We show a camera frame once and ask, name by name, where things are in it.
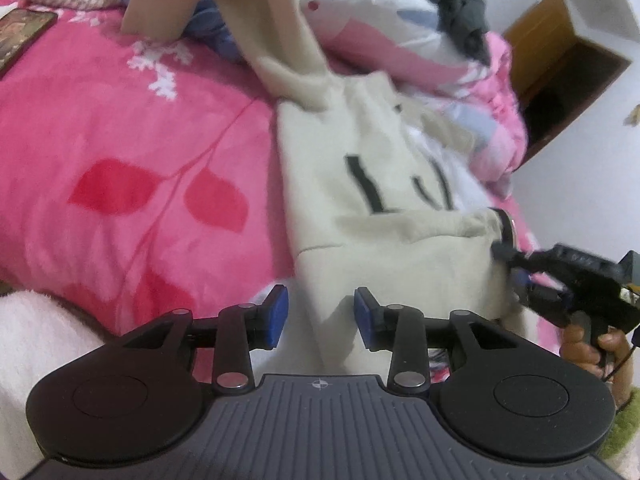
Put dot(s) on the person's white fleece garment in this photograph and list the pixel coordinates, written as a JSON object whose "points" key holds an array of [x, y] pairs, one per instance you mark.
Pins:
{"points": [[40, 360]]}

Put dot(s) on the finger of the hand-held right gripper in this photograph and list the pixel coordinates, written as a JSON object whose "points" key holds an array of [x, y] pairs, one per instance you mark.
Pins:
{"points": [[515, 256], [537, 290]]}

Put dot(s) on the black smartphone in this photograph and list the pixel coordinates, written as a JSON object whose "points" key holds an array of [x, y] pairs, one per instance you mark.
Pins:
{"points": [[22, 40]]}

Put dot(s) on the brown wooden door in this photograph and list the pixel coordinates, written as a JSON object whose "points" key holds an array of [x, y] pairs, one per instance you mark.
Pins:
{"points": [[560, 70]]}

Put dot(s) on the pink floral blanket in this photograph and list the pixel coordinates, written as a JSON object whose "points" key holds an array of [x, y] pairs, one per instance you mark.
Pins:
{"points": [[100, 110]]}

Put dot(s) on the person's right hand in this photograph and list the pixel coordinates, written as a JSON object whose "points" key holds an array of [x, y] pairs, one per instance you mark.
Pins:
{"points": [[577, 352]]}

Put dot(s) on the dark grey garment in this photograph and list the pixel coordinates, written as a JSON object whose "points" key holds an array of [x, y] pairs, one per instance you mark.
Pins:
{"points": [[450, 5]]}

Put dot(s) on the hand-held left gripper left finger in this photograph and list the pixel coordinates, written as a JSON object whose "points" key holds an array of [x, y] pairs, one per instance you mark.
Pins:
{"points": [[275, 317]]}

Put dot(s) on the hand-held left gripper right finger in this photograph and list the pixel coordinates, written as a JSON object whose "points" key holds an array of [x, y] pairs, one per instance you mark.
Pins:
{"points": [[365, 317]]}

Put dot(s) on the pink white teal printed duvet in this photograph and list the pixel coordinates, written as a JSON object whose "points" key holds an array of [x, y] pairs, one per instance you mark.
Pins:
{"points": [[380, 50]]}

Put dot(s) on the beige zip hoodie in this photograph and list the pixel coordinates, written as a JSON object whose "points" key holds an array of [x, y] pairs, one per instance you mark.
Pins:
{"points": [[320, 185]]}

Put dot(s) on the light blue garment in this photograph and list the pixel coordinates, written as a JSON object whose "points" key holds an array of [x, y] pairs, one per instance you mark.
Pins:
{"points": [[215, 30]]}

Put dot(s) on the person's right forearm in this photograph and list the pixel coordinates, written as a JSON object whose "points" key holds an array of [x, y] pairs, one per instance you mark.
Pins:
{"points": [[625, 430]]}

